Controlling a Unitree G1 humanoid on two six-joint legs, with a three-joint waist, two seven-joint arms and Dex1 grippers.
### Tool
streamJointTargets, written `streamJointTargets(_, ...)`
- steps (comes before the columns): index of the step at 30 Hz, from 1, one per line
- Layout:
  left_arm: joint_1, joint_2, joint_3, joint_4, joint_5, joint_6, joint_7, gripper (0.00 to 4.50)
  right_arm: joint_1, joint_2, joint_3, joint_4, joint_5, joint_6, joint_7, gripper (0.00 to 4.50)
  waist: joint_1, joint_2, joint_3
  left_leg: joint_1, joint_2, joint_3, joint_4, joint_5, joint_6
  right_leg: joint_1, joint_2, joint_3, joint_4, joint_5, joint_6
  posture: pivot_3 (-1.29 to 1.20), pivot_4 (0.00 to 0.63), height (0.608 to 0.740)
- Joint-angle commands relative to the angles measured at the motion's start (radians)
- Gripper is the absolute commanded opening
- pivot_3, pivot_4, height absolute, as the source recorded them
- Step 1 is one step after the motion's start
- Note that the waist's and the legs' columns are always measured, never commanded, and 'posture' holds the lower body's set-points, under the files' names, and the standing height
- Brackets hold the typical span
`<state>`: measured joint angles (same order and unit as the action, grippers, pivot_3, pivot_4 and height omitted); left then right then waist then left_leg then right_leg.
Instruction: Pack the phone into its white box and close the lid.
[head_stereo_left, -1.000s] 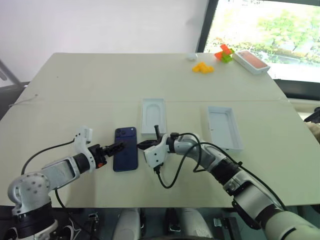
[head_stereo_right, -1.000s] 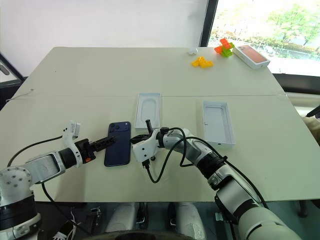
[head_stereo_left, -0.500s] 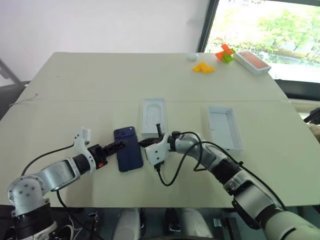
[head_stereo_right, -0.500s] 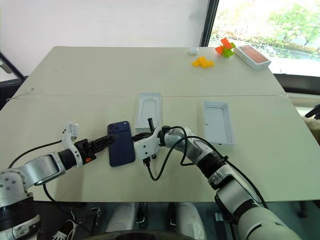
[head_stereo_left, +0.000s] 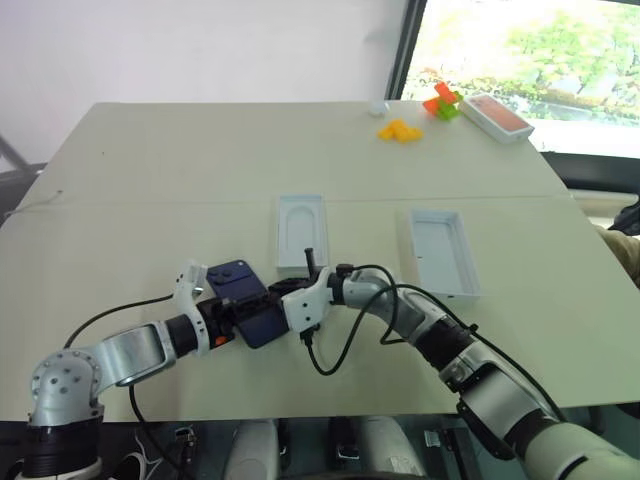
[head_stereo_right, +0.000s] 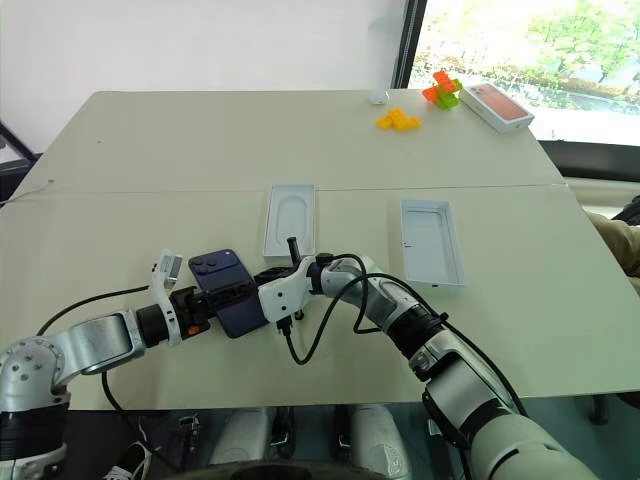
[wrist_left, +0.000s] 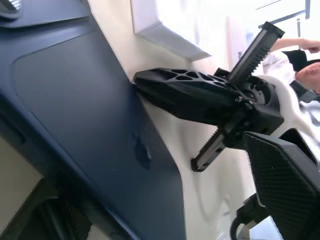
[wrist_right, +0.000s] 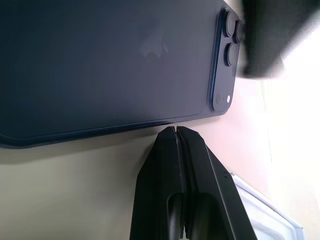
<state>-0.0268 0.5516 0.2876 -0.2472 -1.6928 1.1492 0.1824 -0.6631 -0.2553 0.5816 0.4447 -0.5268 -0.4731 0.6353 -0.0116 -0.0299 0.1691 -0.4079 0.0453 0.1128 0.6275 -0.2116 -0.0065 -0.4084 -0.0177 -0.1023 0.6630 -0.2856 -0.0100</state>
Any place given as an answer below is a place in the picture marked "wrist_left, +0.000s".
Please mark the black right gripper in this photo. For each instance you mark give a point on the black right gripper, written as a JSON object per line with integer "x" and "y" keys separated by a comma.
{"x": 260, "y": 117}

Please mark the dark blue smartphone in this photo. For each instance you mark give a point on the dark blue smartphone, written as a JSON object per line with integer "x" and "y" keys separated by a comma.
{"x": 82, "y": 105}

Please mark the lattice finger of the black right gripper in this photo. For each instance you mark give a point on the lattice finger of the black right gripper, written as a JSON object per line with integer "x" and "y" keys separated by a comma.
{"x": 175, "y": 76}

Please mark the white phone box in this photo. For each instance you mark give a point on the white phone box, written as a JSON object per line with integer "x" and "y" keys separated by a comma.
{"x": 152, "y": 17}

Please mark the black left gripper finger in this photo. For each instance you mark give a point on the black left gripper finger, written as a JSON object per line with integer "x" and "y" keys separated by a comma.
{"x": 57, "y": 215}

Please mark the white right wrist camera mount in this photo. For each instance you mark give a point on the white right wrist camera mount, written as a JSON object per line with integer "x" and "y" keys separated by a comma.
{"x": 290, "y": 110}

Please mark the person in white shirt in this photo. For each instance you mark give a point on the person in white shirt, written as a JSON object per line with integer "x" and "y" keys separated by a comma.
{"x": 282, "y": 62}

